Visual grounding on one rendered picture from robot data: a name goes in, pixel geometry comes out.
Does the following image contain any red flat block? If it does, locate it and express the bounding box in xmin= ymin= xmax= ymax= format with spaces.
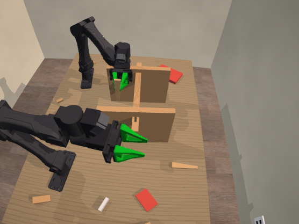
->
xmin=136 ymin=188 xmax=158 ymax=212
xmin=160 ymin=64 xmax=183 ymax=84

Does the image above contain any orange rectangular block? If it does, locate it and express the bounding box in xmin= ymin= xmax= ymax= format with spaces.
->
xmin=32 ymin=195 xmax=51 ymax=205

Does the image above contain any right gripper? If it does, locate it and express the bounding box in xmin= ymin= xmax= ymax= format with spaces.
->
xmin=102 ymin=120 xmax=148 ymax=163

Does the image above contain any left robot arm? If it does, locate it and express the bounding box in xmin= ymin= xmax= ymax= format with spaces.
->
xmin=70 ymin=17 xmax=131 ymax=89

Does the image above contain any brown wooden board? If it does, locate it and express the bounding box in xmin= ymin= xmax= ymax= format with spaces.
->
xmin=106 ymin=66 xmax=171 ymax=103
xmin=97 ymin=106 xmax=175 ymax=142

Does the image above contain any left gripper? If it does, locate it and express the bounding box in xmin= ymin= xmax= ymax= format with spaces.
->
xmin=109 ymin=68 xmax=132 ymax=91

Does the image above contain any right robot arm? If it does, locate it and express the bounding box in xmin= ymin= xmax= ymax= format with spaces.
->
xmin=0 ymin=100 xmax=111 ymax=192

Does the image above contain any small white rectangular block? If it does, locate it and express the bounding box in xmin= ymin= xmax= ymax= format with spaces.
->
xmin=98 ymin=198 xmax=109 ymax=211

